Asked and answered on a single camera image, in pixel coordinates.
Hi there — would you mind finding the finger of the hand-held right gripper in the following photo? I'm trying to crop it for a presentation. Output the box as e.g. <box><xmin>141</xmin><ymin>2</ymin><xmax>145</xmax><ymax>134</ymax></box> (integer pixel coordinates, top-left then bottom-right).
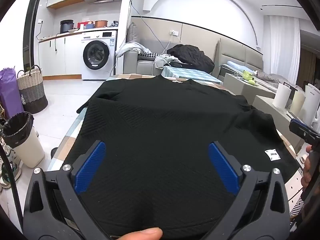
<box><xmin>289</xmin><ymin>119</ymin><xmax>320</xmax><ymax>143</ymax></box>

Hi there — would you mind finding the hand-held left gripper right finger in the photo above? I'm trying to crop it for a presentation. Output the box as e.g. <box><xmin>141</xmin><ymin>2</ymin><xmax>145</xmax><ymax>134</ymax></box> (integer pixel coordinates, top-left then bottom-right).
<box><xmin>200</xmin><ymin>140</ymin><xmax>292</xmax><ymax>240</ymax></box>

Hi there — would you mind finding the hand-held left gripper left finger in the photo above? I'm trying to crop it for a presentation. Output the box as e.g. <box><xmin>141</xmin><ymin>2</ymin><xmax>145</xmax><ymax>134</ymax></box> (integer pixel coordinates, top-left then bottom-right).
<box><xmin>22</xmin><ymin>140</ymin><xmax>110</xmax><ymax>240</ymax></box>

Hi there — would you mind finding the black knit sweater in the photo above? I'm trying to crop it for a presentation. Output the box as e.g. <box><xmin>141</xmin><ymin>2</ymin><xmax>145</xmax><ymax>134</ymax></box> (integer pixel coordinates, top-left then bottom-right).
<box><xmin>76</xmin><ymin>76</ymin><xmax>300</xmax><ymax>235</ymax></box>

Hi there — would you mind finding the person's right hand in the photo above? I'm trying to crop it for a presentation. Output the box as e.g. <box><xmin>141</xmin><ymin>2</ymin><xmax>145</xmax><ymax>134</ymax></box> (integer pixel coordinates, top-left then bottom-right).
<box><xmin>302</xmin><ymin>145</ymin><xmax>313</xmax><ymax>188</ymax></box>

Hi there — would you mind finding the person's left hand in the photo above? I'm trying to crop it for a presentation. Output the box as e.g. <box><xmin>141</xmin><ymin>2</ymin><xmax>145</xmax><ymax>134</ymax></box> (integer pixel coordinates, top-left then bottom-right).
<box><xmin>117</xmin><ymin>227</ymin><xmax>163</xmax><ymax>240</ymax></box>

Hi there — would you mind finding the cream paper roll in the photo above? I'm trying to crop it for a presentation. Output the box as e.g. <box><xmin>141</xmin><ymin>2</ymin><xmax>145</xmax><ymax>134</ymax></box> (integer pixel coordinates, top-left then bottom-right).
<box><xmin>290</xmin><ymin>90</ymin><xmax>306</xmax><ymax>115</ymax></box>

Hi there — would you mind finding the grey low cabinet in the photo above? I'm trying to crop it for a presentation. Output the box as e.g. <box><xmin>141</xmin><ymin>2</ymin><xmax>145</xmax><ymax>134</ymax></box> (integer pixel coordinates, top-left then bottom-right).
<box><xmin>222</xmin><ymin>72</ymin><xmax>307</xmax><ymax>153</ymax></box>

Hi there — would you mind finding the checked tablecloth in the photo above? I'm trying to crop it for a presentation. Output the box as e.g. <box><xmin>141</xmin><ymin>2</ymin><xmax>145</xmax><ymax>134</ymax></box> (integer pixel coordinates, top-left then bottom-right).
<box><xmin>46</xmin><ymin>73</ymin><xmax>307</xmax><ymax>220</ymax></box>

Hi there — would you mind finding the cream trash bin black liner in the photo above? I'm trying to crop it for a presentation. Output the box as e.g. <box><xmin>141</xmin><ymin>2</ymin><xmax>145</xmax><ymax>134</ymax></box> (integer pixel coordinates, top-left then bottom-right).
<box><xmin>2</xmin><ymin>112</ymin><xmax>45</xmax><ymax>168</ymax></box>

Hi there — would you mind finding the green toy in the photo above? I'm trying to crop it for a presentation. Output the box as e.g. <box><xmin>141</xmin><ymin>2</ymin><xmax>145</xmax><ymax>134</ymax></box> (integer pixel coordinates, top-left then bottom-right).
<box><xmin>240</xmin><ymin>70</ymin><xmax>257</xmax><ymax>85</ymax></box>

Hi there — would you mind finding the white green sneaker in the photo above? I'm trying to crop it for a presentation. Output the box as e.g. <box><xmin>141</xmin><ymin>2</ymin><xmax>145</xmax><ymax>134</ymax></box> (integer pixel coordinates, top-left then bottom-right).
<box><xmin>0</xmin><ymin>142</ymin><xmax>22</xmax><ymax>188</ymax></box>

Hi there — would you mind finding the white curtain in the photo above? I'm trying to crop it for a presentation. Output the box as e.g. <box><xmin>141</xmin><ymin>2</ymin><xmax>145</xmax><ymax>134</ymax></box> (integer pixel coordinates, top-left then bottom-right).
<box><xmin>262</xmin><ymin>15</ymin><xmax>300</xmax><ymax>82</ymax></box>

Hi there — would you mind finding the light blue towel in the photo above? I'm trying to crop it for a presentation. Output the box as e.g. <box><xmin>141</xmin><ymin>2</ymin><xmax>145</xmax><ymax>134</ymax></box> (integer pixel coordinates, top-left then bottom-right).
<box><xmin>227</xmin><ymin>61</ymin><xmax>248</xmax><ymax>72</ymax></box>

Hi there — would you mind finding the woven laundry basket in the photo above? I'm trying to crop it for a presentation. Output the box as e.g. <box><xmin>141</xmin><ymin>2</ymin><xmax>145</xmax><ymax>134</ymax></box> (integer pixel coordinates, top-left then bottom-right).
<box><xmin>17</xmin><ymin>65</ymin><xmax>48</xmax><ymax>114</ymax></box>

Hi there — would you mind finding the light blue checked cloth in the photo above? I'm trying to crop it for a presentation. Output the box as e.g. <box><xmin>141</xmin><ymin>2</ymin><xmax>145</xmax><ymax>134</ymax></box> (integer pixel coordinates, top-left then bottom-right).
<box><xmin>161</xmin><ymin>66</ymin><xmax>223</xmax><ymax>85</ymax></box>

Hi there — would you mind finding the purple bag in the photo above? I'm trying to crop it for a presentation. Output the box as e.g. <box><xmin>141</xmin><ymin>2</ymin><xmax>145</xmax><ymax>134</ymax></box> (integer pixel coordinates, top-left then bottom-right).
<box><xmin>0</xmin><ymin>67</ymin><xmax>25</xmax><ymax>119</ymax></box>

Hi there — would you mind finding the grey sofa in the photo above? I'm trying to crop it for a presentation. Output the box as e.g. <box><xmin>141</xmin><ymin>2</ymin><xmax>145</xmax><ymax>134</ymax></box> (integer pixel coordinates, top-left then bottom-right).
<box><xmin>124</xmin><ymin>22</ymin><xmax>218</xmax><ymax>77</ymax></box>

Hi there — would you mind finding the white base cabinet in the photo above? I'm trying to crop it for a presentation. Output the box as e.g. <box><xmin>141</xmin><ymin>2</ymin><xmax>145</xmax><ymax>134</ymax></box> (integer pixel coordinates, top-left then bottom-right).
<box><xmin>39</xmin><ymin>34</ymin><xmax>83</xmax><ymax>78</ymax></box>

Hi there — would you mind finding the black jacket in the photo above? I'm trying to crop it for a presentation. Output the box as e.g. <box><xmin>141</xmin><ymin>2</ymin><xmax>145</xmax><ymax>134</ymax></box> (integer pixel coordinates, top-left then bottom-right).
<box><xmin>167</xmin><ymin>44</ymin><xmax>215</xmax><ymax>72</ymax></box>

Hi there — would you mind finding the crumpled light grey garment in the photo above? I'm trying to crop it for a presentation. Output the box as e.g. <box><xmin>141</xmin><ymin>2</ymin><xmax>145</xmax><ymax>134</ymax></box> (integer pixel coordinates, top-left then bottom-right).
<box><xmin>154</xmin><ymin>54</ymin><xmax>179</xmax><ymax>69</ymax></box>

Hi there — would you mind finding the pale grey garment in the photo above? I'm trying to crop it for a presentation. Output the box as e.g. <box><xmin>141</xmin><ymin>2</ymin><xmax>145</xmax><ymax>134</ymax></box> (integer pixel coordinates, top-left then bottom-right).
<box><xmin>115</xmin><ymin>42</ymin><xmax>152</xmax><ymax>57</ymax></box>

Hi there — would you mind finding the white washing machine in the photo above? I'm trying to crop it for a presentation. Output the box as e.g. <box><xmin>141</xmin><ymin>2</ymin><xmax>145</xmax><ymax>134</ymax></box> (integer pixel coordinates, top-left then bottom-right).
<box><xmin>80</xmin><ymin>30</ymin><xmax>118</xmax><ymax>80</ymax></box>

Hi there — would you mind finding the black pot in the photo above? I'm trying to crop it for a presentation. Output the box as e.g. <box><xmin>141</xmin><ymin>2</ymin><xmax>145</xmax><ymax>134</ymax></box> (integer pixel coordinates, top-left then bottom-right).
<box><xmin>60</xmin><ymin>19</ymin><xmax>75</xmax><ymax>33</ymax></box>

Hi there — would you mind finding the black door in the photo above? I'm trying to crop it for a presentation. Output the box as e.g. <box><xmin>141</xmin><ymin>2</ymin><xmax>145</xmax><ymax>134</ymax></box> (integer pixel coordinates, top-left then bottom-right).
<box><xmin>23</xmin><ymin>0</ymin><xmax>42</xmax><ymax>67</ymax></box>

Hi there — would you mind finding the black cable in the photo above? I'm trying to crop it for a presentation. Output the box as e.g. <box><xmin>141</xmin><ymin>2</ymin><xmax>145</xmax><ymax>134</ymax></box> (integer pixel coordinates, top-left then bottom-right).
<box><xmin>0</xmin><ymin>145</ymin><xmax>24</xmax><ymax>230</ymax></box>

